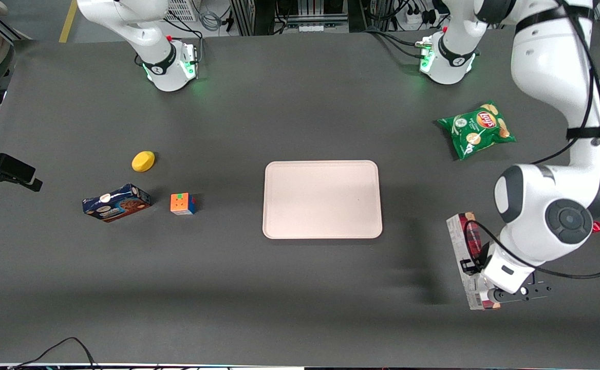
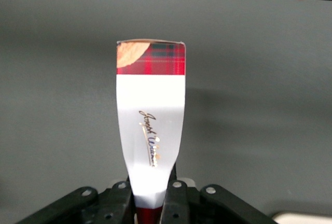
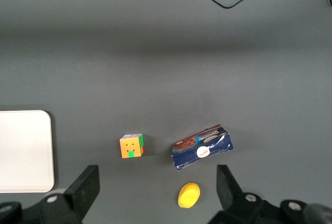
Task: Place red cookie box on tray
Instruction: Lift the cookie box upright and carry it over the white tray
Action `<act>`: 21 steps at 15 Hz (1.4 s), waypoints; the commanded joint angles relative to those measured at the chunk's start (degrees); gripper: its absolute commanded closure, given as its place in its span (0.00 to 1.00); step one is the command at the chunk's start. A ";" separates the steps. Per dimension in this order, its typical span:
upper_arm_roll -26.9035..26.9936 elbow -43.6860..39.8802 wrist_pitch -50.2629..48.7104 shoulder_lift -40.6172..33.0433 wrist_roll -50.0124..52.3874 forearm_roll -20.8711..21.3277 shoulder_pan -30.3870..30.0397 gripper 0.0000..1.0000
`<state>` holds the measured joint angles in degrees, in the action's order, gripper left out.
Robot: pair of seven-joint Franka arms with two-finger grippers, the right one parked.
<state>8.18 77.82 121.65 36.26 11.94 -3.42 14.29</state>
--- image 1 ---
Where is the red tartan cookie box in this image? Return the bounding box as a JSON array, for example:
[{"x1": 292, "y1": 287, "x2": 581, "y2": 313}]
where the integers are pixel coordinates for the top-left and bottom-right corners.
[{"x1": 446, "y1": 212, "x2": 502, "y2": 310}]

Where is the beige plastic tray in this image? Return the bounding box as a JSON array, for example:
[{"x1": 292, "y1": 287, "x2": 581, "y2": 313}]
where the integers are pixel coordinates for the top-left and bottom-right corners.
[{"x1": 262, "y1": 160, "x2": 383, "y2": 240}]

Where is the blue cookie box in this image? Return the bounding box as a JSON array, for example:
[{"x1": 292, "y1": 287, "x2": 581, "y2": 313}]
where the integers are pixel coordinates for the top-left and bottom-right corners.
[{"x1": 82, "y1": 183, "x2": 152, "y2": 223}]

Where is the white perforated box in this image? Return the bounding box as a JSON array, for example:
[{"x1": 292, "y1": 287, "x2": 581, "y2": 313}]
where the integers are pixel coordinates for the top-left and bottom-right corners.
[{"x1": 165, "y1": 0, "x2": 198, "y2": 22}]

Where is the green chips bag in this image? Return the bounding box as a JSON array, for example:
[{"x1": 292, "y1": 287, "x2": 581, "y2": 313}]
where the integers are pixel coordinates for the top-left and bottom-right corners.
[{"x1": 437, "y1": 102, "x2": 517, "y2": 161}]

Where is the white power strip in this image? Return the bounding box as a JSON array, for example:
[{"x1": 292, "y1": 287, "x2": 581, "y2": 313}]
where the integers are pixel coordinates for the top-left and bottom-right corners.
[{"x1": 403, "y1": 5, "x2": 437, "y2": 26}]

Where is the colourful puzzle cube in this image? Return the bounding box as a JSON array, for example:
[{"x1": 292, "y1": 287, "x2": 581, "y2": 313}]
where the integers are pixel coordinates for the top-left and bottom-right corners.
[{"x1": 171, "y1": 193, "x2": 198, "y2": 216}]

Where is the aluminium equipment rack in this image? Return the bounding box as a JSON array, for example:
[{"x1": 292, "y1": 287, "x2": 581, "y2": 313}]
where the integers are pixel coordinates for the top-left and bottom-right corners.
[{"x1": 230, "y1": 0, "x2": 349, "y2": 35}]

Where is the yellow lemon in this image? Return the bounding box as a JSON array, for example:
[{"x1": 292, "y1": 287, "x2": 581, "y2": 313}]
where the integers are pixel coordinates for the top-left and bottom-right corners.
[{"x1": 132, "y1": 151, "x2": 156, "y2": 172}]

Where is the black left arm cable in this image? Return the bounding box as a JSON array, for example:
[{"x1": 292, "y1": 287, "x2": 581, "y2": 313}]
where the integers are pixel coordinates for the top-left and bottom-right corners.
[{"x1": 462, "y1": 0, "x2": 600, "y2": 281}]

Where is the black base cable bundle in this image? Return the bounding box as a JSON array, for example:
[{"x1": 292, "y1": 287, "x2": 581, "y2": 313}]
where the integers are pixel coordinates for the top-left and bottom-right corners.
[{"x1": 364, "y1": 28, "x2": 426, "y2": 61}]

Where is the grey coiled cable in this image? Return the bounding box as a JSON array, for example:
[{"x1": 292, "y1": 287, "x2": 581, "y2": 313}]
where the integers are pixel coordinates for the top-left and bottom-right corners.
[{"x1": 199, "y1": 9, "x2": 224, "y2": 32}]

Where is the black cable at table edge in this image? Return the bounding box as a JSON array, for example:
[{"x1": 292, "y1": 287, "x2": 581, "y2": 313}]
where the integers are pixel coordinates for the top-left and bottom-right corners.
[{"x1": 7, "y1": 337, "x2": 100, "y2": 370}]

